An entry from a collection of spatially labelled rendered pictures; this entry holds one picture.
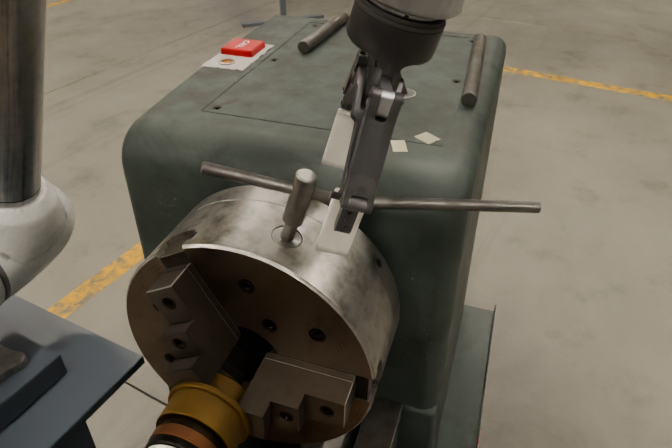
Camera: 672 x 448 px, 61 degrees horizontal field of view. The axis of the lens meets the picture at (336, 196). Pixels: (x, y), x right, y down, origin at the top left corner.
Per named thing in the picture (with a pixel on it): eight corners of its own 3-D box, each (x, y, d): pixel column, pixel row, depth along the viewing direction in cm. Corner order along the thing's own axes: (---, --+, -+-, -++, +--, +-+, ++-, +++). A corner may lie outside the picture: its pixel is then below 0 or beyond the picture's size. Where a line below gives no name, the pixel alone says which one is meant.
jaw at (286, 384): (277, 328, 67) (376, 354, 64) (279, 357, 70) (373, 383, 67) (234, 405, 58) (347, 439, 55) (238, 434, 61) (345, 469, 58)
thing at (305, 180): (270, 260, 61) (295, 178, 55) (272, 246, 63) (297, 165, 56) (290, 265, 62) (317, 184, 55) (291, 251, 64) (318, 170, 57)
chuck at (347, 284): (156, 327, 85) (178, 158, 66) (351, 420, 82) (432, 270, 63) (119, 374, 78) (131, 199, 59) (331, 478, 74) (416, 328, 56)
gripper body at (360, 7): (456, 34, 42) (413, 137, 48) (442, -5, 49) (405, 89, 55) (358, 7, 41) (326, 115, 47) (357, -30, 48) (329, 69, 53)
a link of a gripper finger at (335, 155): (338, 110, 59) (338, 107, 59) (321, 164, 63) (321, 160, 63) (366, 117, 59) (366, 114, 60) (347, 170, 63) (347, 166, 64)
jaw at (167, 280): (225, 320, 69) (170, 243, 65) (257, 314, 67) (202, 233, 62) (177, 393, 60) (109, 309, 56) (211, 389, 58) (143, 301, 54)
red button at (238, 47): (236, 48, 106) (235, 37, 105) (266, 51, 105) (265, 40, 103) (221, 58, 101) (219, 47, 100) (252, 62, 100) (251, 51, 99)
